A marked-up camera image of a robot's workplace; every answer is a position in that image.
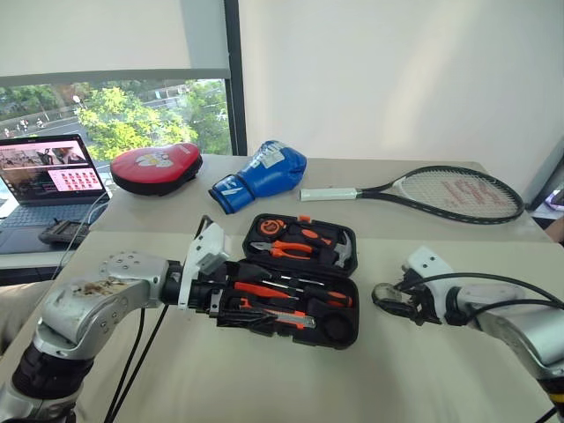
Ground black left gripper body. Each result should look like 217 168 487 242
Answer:
192 261 235 319

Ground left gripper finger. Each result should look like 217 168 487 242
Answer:
226 261 273 284
215 308 266 330

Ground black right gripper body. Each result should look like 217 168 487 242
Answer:
397 267 445 327

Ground black electrical tape roll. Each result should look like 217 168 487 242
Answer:
370 281 410 310

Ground orange voltage tester pen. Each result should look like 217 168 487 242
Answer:
233 281 301 303

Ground black orange utility knife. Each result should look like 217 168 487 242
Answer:
239 305 317 331

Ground black tool case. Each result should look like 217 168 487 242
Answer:
215 212 361 352

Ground orange black tape measure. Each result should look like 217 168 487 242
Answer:
258 218 288 240

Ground silver claw hammer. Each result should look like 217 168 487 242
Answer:
331 230 357 270

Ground stubby orange black screwdriver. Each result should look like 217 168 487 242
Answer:
287 224 333 246

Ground black tennis racket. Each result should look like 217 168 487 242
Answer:
299 164 526 226

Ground blue boxing glove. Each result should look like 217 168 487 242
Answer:
207 139 308 216

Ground red boxing focus mitt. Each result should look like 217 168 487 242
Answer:
109 141 204 197

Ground black handheld controller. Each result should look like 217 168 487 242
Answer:
38 218 92 246

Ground dark furniture with purple item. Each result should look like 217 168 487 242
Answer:
525 135 564 246

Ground person's beige trouser leg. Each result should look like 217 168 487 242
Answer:
0 280 56 354

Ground open laptop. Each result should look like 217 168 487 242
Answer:
0 132 112 256

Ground white roller window blind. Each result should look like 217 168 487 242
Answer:
0 0 234 88

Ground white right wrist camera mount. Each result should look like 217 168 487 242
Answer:
404 245 456 286

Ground orange handled pliers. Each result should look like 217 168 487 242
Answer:
249 239 315 261

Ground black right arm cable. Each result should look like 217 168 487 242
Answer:
396 271 564 328

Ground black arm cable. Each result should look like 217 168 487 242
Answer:
396 271 564 328
102 306 147 423
108 303 171 423

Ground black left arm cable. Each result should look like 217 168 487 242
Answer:
102 306 147 423
108 303 171 423

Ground white cable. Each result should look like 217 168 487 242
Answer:
51 188 112 283

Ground dark window frame post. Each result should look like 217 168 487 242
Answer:
223 0 249 157

